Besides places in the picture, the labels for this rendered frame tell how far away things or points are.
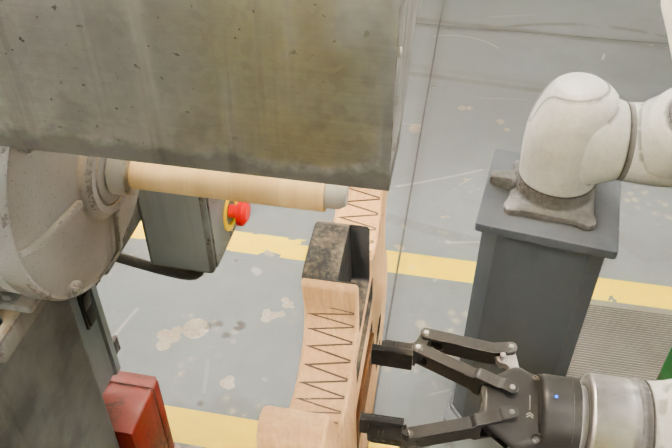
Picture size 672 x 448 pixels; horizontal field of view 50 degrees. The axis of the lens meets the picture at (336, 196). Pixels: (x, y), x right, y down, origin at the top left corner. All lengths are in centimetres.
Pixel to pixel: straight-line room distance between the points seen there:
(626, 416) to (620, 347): 156
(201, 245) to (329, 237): 46
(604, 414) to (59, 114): 52
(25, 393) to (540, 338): 111
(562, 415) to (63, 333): 64
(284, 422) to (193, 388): 160
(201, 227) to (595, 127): 76
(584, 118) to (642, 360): 104
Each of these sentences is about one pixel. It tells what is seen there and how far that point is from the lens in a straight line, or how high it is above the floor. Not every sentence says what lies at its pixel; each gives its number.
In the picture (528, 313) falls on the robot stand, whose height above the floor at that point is 47.
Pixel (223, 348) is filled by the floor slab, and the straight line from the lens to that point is 215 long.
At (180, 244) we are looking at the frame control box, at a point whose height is 97.
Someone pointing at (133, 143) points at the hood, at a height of 140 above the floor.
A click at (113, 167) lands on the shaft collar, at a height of 127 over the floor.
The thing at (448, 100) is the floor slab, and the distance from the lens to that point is 320.
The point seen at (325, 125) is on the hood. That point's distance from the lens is 40.
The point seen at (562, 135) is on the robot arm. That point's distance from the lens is 140.
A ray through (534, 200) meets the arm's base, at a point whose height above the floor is 73.
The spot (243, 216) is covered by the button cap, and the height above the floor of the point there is 98.
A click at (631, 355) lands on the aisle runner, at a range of 226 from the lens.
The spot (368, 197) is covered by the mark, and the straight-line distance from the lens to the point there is 68.
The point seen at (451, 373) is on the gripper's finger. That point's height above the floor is 106.
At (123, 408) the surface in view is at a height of 62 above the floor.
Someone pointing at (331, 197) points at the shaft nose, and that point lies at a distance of 62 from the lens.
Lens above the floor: 165
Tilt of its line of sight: 39 degrees down
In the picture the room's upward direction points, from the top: straight up
